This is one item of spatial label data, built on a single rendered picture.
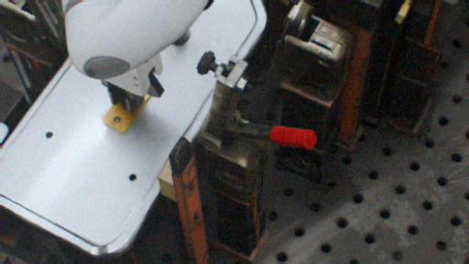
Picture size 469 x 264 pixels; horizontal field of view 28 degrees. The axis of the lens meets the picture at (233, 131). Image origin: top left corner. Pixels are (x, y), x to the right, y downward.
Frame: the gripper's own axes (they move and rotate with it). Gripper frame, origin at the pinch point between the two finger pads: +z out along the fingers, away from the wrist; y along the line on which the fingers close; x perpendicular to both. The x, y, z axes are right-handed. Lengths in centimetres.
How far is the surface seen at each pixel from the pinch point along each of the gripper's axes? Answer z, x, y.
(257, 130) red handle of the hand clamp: -7.4, 0.1, -19.6
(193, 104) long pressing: 3.3, -4.1, -7.6
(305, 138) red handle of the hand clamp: -11.4, 0.3, -25.8
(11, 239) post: 32.9, 17.5, 15.5
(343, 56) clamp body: -2.3, -17.0, -22.9
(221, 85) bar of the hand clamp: -17.4, 1.7, -15.9
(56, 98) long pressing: 3.4, 3.8, 9.2
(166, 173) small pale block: -3.2, 8.6, -11.6
